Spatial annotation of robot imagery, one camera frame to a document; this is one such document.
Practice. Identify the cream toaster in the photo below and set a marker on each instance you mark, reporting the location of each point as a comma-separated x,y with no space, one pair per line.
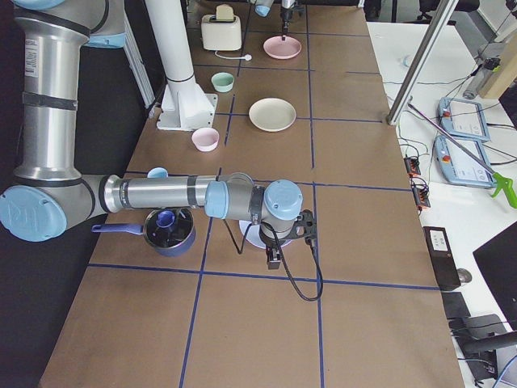
221,35

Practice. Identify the pink plate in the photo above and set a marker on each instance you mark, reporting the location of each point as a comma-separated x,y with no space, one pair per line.
282,47

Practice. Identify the lower teach pendant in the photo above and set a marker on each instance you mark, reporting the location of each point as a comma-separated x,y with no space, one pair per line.
458,168

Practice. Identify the light blue cup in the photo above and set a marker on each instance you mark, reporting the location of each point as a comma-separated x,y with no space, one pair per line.
157,173

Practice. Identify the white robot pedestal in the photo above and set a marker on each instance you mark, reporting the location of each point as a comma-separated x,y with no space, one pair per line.
185,106

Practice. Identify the orange black adapter lower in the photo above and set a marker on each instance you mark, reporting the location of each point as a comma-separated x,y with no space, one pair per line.
420,190

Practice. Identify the green bowl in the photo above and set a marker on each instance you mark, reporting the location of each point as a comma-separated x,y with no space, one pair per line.
222,82

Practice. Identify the cream plate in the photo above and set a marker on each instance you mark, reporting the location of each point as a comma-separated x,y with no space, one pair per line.
272,114

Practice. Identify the glass pot lid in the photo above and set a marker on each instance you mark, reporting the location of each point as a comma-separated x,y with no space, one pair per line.
170,229

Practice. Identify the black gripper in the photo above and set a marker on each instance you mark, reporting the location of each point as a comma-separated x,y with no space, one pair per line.
271,244
286,14

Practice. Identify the grey water bottle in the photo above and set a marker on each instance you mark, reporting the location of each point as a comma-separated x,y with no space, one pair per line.
484,72

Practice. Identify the teach pendant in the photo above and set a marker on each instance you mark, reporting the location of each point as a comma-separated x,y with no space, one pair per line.
458,168
463,118

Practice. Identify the bread slice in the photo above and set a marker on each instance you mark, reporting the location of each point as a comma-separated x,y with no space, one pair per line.
224,13

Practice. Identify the pink bowl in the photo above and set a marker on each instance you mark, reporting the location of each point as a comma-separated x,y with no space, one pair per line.
205,139

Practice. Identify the green handled grabber stick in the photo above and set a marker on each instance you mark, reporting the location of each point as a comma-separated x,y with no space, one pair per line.
502,183

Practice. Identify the upper teach pendant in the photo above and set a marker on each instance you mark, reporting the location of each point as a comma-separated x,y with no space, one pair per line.
463,118

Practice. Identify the black box with label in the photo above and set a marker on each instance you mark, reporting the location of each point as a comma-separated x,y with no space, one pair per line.
441,258

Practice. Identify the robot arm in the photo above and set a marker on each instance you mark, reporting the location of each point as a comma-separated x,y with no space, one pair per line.
263,7
50,195

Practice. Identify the black monitor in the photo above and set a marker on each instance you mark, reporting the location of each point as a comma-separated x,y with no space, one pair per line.
496,260

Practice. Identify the dark blue saucepan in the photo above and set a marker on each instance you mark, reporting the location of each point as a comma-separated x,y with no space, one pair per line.
136,229

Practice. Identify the blue plate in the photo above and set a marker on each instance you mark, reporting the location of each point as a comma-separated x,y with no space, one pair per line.
252,233

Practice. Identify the orange black adapter upper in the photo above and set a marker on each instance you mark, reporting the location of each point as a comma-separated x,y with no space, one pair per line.
412,167

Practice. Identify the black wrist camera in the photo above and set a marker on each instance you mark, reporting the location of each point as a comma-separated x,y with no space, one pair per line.
305,227

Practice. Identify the orange black adapter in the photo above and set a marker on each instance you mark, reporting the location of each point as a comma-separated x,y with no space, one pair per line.
420,190
412,167

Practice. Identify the aluminium frame post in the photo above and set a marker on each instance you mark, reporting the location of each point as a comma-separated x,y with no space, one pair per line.
443,14

